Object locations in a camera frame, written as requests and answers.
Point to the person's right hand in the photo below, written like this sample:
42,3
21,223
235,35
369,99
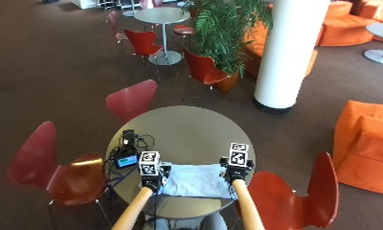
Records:
239,172

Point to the person's left hand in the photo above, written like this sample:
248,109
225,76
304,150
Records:
154,181

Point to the light blue cloth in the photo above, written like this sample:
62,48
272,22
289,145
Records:
197,182

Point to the white marker cube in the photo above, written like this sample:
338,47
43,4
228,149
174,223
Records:
239,154
150,163

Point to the black device with blue screen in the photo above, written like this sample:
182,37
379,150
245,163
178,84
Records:
126,159

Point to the small black device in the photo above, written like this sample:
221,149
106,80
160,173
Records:
128,136

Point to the the person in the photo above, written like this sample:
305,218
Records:
179,223

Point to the dark red wooden chair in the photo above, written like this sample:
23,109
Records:
58,172
115,25
293,198
203,70
131,99
184,30
142,42

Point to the orange plant pot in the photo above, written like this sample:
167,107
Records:
228,82

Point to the orange upholstered armchair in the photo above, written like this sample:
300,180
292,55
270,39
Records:
366,147

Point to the orange upholstered bench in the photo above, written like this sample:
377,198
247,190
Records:
256,48

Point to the white round column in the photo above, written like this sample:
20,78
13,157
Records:
292,51

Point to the green leafy plant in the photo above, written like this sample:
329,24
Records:
225,28

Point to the orange round sofa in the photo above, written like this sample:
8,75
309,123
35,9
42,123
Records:
345,28

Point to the round grey pedestal table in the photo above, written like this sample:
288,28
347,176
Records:
162,15

